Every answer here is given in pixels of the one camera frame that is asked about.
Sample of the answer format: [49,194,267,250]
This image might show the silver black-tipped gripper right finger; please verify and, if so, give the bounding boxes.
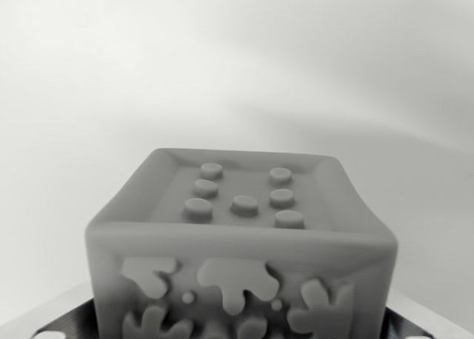
[381,289,474,339]

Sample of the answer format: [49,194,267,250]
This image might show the silver black-tipped gripper left finger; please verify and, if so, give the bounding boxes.
[0,282,100,339]

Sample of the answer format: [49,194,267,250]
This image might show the grey embossed cube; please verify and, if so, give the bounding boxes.
[84,148,399,339]

